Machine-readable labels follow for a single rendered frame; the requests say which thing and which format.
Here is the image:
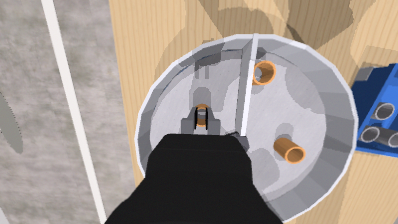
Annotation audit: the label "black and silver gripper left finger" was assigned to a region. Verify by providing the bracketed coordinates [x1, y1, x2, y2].
[181, 107, 198, 134]

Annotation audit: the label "bronze bushing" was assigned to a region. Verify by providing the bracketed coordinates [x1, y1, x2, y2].
[252, 61, 276, 85]
[273, 138, 306, 164]
[196, 104, 209, 127]

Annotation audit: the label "blue crate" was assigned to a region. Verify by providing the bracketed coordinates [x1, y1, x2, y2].
[351, 63, 398, 158]

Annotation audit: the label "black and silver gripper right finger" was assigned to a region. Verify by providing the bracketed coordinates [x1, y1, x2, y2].
[205, 107, 221, 135]

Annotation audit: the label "grey metal sleeve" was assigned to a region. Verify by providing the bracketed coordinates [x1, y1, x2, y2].
[373, 126, 398, 147]
[370, 102, 395, 120]
[358, 125, 380, 142]

